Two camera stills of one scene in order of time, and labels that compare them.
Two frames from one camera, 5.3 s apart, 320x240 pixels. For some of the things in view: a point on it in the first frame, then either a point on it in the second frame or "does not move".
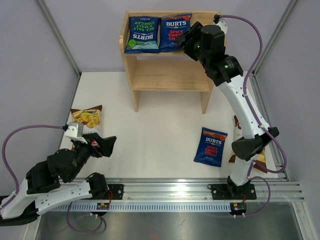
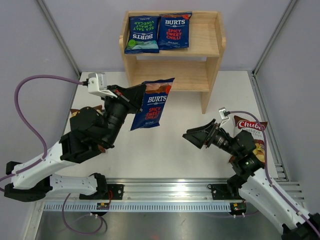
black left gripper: (106, 144) -> (134, 96)
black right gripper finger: (187, 33) -> (201, 128)
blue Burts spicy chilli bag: (171, 27) does not move
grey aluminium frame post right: (272, 38) does not move
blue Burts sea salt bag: (143, 36) does not move
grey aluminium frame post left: (60, 38) does not move
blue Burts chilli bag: (210, 148) -> (156, 93)
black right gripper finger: (183, 42) -> (197, 138)
